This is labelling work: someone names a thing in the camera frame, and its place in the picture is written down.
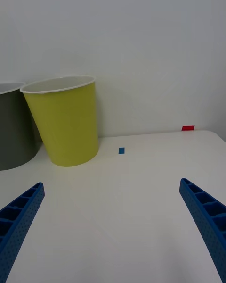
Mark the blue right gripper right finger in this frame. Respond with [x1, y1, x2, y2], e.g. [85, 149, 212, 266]
[179, 178, 226, 283]

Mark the grey plastic bin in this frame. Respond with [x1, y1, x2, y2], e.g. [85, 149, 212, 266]
[0, 82, 43, 171]

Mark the yellow-green plastic bin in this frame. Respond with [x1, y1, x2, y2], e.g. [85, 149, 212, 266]
[19, 75, 99, 168]

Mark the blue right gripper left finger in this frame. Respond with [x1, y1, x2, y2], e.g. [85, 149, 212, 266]
[0, 182, 46, 283]

